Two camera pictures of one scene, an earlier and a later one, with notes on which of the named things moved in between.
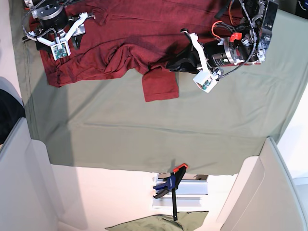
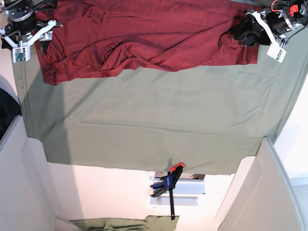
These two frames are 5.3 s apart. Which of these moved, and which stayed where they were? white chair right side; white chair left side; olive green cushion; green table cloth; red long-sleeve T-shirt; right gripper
Moved: right gripper; red long-sleeve T-shirt; olive green cushion
Stayed: green table cloth; white chair right side; white chair left side
